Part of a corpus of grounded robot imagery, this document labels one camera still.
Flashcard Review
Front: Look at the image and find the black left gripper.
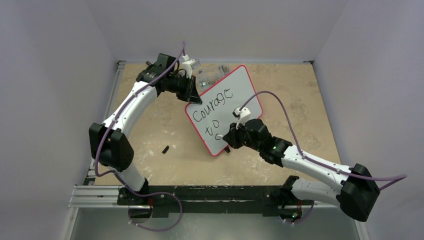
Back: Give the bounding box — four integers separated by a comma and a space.
166, 73, 202, 104

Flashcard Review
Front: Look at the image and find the red framed whiteboard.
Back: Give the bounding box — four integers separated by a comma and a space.
184, 65, 256, 157

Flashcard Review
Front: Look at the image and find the black marker cap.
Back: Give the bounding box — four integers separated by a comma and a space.
162, 145, 170, 154

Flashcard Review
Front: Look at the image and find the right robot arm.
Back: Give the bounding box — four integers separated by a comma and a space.
222, 119, 381, 222

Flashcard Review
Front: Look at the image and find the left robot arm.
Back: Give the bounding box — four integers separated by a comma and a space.
88, 52, 203, 205

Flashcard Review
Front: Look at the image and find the clear plastic box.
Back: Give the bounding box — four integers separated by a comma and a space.
195, 64, 231, 91

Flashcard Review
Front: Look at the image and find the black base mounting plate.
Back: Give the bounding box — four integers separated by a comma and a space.
117, 185, 312, 221

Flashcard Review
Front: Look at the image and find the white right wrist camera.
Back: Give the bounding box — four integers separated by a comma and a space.
232, 106, 251, 129

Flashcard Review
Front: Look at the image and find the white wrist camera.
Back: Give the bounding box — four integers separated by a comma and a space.
232, 106, 251, 129
181, 54, 201, 79

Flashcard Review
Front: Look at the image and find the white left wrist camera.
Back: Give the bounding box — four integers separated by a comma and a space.
181, 54, 201, 79

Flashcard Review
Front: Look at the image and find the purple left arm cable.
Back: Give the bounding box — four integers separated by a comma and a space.
94, 40, 187, 200

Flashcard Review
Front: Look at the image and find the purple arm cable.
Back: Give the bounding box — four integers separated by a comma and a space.
94, 40, 187, 200
239, 90, 408, 191

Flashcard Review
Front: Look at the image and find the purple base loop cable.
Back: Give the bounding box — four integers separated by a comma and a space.
127, 193, 185, 233

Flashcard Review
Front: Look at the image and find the aluminium frame rail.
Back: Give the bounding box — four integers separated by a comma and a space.
67, 60, 127, 210

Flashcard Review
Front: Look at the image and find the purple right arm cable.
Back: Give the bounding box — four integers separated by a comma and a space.
239, 90, 408, 191

